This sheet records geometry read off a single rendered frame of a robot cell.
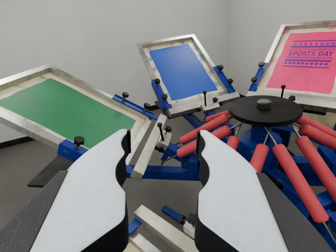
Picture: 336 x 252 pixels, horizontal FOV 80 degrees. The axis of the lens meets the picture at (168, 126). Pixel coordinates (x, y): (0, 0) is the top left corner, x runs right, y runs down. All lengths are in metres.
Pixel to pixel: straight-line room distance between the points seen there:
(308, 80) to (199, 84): 0.79
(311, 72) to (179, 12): 2.95
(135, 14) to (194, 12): 1.13
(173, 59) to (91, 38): 2.29
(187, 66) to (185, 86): 0.24
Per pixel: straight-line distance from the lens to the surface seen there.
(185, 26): 4.33
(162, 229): 0.86
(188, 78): 1.77
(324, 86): 1.78
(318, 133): 1.08
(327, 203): 1.02
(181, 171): 1.23
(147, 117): 1.37
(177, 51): 2.01
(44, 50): 4.04
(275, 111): 1.00
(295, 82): 1.80
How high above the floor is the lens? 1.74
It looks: 28 degrees down
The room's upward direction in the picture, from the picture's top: 8 degrees counter-clockwise
